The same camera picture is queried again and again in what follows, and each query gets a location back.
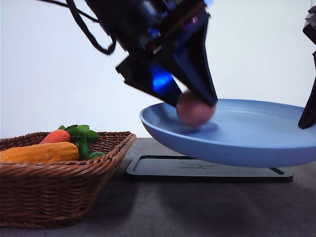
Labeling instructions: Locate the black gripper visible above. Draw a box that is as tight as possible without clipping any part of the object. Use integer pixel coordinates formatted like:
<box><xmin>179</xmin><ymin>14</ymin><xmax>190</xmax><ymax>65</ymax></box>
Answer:
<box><xmin>86</xmin><ymin>0</ymin><xmax>218</xmax><ymax>107</ymax></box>

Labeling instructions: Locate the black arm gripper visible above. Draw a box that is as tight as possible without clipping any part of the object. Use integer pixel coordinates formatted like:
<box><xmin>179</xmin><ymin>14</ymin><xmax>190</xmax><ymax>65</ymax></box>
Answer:
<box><xmin>298</xmin><ymin>5</ymin><xmax>316</xmax><ymax>130</ymax></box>

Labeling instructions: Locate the brown egg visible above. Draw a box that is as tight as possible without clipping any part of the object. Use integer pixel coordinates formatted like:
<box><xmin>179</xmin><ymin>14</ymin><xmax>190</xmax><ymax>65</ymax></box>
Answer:
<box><xmin>176</xmin><ymin>91</ymin><xmax>217</xmax><ymax>126</ymax></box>

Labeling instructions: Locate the blue round plate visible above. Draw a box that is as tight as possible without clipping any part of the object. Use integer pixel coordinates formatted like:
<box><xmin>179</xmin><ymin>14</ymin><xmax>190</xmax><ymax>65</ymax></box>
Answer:
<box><xmin>140</xmin><ymin>99</ymin><xmax>316</xmax><ymax>167</ymax></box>

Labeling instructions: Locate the brown wicker basket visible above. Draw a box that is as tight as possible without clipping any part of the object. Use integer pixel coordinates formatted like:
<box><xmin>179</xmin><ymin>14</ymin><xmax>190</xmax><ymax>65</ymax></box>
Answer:
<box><xmin>0</xmin><ymin>131</ymin><xmax>136</xmax><ymax>229</ymax></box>

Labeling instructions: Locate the black rectangular tray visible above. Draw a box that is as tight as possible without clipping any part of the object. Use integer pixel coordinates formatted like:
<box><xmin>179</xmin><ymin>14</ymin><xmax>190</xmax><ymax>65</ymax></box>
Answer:
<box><xmin>126</xmin><ymin>156</ymin><xmax>293</xmax><ymax>183</ymax></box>

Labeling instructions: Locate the green toy leafy vegetable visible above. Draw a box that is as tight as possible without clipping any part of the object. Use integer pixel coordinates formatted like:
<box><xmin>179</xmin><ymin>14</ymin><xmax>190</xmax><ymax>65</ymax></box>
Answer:
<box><xmin>59</xmin><ymin>124</ymin><xmax>106</xmax><ymax>160</ymax></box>

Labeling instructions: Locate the orange toy carrot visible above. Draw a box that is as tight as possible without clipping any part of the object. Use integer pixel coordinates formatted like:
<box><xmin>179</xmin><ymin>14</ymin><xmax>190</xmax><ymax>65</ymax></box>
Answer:
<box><xmin>40</xmin><ymin>129</ymin><xmax>71</xmax><ymax>144</ymax></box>

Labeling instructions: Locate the orange toy corn cob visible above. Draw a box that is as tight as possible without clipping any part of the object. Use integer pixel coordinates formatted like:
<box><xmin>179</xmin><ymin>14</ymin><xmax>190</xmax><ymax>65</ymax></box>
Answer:
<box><xmin>0</xmin><ymin>142</ymin><xmax>79</xmax><ymax>163</ymax></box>

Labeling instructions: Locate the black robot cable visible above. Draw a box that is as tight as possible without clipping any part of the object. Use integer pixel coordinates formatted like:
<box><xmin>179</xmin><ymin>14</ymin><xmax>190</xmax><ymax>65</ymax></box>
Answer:
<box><xmin>41</xmin><ymin>0</ymin><xmax>117</xmax><ymax>55</ymax></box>

